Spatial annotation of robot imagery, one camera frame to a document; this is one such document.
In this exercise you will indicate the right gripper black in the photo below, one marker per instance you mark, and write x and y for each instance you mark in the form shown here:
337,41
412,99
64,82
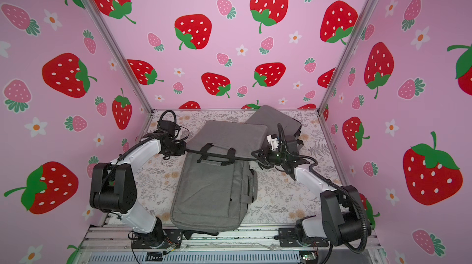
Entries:
263,157

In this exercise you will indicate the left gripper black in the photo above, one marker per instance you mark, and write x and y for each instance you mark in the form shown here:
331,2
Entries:
181,150

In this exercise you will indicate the grey laptop bag with handles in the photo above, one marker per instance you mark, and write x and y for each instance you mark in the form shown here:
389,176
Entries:
228,140

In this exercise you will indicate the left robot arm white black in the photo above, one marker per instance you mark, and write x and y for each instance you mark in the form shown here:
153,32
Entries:
113,188

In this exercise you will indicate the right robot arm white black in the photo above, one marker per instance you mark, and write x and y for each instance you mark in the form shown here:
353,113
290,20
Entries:
343,221

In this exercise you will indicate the grey laptop sleeve at back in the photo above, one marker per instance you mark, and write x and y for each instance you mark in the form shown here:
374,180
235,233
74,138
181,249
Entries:
271,117

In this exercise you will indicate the large grey backpack bag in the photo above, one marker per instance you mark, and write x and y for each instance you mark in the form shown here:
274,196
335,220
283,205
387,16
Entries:
211,198

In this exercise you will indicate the floral table mat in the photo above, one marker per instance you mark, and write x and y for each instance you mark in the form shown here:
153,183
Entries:
281,200

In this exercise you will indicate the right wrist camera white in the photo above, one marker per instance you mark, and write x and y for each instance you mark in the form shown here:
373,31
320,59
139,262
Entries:
273,142

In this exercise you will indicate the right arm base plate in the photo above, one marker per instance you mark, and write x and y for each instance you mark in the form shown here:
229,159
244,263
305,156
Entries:
296,238

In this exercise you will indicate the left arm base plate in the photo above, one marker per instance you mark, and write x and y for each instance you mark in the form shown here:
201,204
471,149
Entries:
169,238

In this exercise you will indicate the aluminium front rail frame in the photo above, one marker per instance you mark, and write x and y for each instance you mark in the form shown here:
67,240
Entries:
249,244

